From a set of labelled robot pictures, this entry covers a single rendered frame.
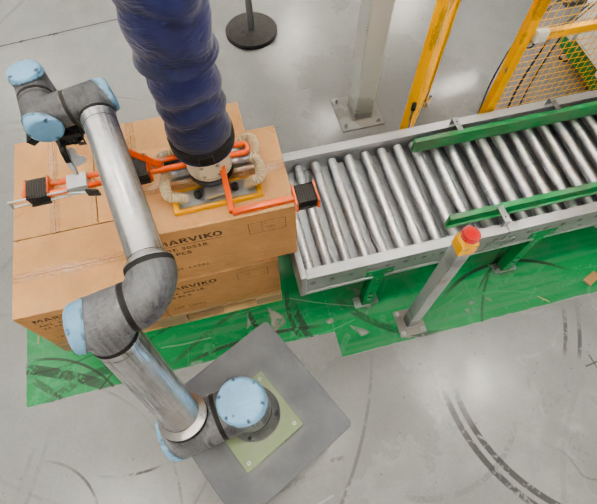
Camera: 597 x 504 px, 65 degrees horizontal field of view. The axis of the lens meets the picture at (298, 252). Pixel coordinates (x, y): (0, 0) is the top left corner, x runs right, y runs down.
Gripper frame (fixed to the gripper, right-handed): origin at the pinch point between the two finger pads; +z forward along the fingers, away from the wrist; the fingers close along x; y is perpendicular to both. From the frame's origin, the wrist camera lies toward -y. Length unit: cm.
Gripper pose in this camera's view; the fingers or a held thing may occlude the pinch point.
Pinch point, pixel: (74, 156)
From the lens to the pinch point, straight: 172.4
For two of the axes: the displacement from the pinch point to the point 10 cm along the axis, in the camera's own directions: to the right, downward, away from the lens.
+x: -2.5, -8.8, 4.0
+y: 9.7, -2.2, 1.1
